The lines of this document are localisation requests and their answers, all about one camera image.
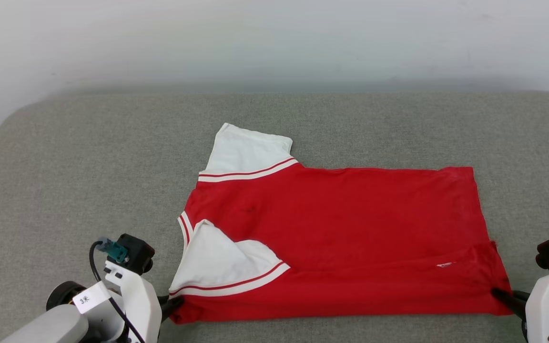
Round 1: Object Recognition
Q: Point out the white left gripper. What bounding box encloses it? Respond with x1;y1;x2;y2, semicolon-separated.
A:
47;260;185;343

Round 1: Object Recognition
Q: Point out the red and white shirt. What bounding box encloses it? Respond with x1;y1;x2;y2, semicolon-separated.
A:
169;123;514;325

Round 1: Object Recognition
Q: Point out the grey fabric sofa seat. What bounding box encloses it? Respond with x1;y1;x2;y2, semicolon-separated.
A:
0;91;549;343

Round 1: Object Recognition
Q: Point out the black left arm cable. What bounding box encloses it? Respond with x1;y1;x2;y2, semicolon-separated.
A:
89;241;146;343

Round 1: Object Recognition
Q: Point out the teal left camera connector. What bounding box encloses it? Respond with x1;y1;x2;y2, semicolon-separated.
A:
97;238;129;264

